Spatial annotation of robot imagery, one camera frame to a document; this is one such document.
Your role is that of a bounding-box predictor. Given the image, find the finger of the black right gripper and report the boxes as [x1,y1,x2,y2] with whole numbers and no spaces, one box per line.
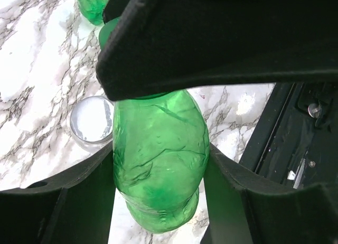
[96,0,337,101]

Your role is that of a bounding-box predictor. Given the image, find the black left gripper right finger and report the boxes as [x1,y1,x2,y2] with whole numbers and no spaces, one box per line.
[204,146,337,243]

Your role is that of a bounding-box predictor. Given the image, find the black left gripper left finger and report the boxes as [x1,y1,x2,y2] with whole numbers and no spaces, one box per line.
[1,144,115,243]

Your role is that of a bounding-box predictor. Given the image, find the green bottle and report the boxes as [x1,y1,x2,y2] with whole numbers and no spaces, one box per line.
[98,16,211,234]
[77,0,108,26]

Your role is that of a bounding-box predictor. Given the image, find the clear glass jar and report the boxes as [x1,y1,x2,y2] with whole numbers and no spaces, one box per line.
[70,96,114,153]

